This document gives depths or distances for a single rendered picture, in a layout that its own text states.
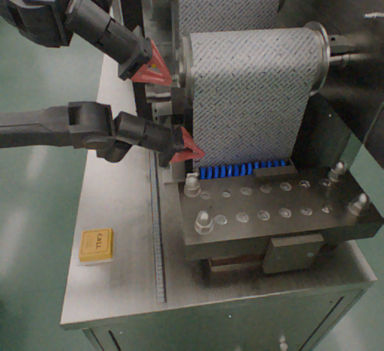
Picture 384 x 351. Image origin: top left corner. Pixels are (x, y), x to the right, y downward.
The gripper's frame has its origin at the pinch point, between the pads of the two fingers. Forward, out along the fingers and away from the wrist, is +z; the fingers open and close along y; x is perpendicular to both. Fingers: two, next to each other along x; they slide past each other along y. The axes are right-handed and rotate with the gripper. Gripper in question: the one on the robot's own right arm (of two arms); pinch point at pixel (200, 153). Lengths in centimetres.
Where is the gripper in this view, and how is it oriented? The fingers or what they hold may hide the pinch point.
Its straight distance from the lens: 68.8
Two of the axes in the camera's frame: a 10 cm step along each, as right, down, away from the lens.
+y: 1.3, 6.8, -7.2
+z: 8.6, 2.8, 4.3
